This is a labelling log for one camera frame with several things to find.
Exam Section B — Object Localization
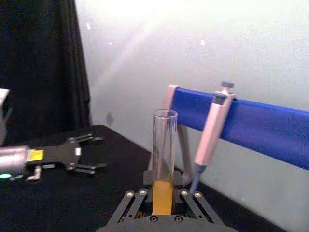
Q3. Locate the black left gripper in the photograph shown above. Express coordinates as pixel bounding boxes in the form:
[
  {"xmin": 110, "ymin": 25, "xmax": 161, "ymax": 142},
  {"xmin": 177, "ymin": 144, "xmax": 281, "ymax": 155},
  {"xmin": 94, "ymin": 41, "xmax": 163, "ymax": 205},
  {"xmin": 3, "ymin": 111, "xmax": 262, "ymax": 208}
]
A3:
[{"xmin": 26, "ymin": 133, "xmax": 107, "ymax": 176}]

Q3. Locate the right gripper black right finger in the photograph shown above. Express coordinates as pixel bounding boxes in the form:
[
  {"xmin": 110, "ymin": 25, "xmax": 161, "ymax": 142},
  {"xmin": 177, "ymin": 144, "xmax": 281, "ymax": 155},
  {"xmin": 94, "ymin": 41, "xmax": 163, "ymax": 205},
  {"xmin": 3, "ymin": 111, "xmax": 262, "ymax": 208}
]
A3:
[{"xmin": 172, "ymin": 170, "xmax": 222, "ymax": 224}]

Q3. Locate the pipette stand with blue bar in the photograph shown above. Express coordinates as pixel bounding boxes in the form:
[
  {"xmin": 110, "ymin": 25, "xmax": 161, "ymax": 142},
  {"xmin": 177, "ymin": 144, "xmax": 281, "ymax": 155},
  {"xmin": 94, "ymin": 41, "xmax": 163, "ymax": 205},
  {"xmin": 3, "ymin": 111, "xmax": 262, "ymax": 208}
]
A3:
[{"xmin": 147, "ymin": 84, "xmax": 309, "ymax": 187}]

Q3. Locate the black table cloth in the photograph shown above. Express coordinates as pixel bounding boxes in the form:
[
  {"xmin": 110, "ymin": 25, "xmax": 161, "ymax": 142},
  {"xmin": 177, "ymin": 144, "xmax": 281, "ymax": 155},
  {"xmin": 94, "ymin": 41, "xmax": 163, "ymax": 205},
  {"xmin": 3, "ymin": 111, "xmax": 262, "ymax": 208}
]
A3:
[{"xmin": 0, "ymin": 124, "xmax": 288, "ymax": 232}]

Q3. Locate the glass test tube orange liquid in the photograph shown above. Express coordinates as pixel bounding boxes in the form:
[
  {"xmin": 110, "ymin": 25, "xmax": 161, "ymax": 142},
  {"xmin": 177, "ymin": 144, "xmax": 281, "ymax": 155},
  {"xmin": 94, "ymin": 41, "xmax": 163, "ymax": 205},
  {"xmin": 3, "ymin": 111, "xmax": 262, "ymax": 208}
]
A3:
[{"xmin": 151, "ymin": 109, "xmax": 179, "ymax": 216}]

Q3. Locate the black curtain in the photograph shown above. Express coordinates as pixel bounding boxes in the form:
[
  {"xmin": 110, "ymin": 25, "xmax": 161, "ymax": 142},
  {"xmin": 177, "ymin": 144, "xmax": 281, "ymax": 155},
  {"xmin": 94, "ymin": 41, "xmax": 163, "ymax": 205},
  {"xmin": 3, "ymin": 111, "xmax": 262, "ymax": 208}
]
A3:
[{"xmin": 0, "ymin": 0, "xmax": 92, "ymax": 147}]

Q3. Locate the beige pipette with grey tip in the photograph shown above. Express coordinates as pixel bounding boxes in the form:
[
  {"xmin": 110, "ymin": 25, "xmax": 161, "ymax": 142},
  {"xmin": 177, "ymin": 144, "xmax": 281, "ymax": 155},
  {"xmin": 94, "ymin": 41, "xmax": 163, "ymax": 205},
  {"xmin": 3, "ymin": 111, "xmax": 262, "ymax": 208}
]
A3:
[{"xmin": 189, "ymin": 81, "xmax": 237, "ymax": 194}]

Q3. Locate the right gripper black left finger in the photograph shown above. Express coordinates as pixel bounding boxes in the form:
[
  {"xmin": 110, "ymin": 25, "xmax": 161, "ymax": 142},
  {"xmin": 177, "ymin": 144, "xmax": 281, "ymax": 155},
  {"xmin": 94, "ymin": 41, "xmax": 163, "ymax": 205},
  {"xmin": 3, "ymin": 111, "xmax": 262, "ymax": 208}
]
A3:
[{"xmin": 108, "ymin": 170, "xmax": 155, "ymax": 225}]

